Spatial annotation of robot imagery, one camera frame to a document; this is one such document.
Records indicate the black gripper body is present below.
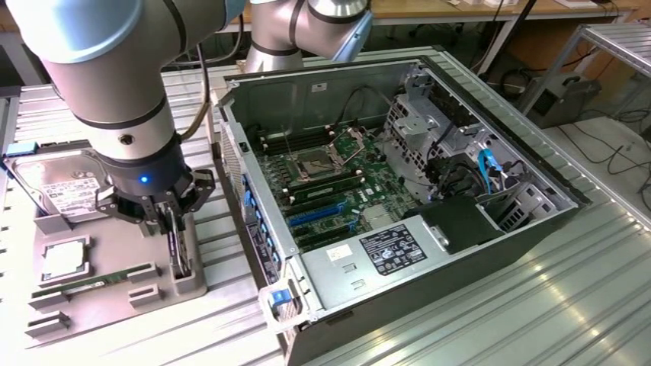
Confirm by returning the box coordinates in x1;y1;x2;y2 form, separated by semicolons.
93;133;203;201

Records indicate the dark graphics card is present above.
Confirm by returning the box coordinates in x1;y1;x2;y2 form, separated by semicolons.
165;205;199;276

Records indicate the grey parts rack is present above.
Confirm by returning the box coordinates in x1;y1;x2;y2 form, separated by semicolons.
23;205;209;348

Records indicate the silver hard disk drive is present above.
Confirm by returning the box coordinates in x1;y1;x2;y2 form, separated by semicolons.
3;147;117;226

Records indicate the silver CPU chip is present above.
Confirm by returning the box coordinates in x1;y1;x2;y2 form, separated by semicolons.
40;242;88;281

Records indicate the CPU socket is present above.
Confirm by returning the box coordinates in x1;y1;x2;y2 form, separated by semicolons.
287;150;343;183

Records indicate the long blue expansion slot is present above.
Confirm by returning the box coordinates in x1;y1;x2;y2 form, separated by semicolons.
287;201;348;229

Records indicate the installed green RAM stick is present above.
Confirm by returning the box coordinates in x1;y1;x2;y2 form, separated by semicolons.
288;174;367;204

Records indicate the black expansion slot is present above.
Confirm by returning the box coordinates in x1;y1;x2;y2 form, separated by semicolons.
295;227;352;249

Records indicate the metal socket cover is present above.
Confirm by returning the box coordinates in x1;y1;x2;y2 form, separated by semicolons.
328;127;368;163

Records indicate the green motherboard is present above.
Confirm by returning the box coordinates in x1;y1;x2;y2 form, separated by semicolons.
252;124;424;255

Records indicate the silver chipset heatsink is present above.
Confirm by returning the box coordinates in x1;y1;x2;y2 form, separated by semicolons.
361;206;399;226

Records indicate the grey power supply unit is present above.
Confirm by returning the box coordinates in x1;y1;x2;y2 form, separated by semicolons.
297;213;453;310

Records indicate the silver disk bay cage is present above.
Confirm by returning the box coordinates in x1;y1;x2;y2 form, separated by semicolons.
381;92;452;194

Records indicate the black open PC case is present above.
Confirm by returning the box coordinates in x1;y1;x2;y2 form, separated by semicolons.
211;54;595;366

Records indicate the perforated metal disk bay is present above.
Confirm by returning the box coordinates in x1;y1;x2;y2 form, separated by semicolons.
481;181;579;234

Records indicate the wooden desk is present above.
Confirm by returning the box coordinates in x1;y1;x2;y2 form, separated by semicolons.
223;0;640;28

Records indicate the grey box device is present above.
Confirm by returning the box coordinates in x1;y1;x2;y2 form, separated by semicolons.
521;72;604;130

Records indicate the blue-tabbed slot bracket strip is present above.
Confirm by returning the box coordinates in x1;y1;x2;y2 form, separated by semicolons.
241;174;281;268

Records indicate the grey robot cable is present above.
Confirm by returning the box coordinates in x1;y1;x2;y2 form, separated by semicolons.
177;37;216;140

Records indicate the blue disk rail bracket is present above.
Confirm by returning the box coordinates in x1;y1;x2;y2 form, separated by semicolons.
3;140;40;158

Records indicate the black looped wire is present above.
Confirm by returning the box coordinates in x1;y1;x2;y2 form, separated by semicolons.
340;85;396;124

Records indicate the black wire bundle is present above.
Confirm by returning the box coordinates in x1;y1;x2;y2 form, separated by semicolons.
425;155;484;203

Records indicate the black plastic cable shroud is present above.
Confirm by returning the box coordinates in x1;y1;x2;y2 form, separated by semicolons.
420;201;503;255

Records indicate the blue data wire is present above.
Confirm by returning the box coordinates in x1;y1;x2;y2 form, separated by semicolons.
477;148;512;196

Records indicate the black floor cable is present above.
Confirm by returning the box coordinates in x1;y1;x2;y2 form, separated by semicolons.
556;124;651;172

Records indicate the aluminium frame table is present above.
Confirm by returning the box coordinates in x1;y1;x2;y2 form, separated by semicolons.
551;24;651;115

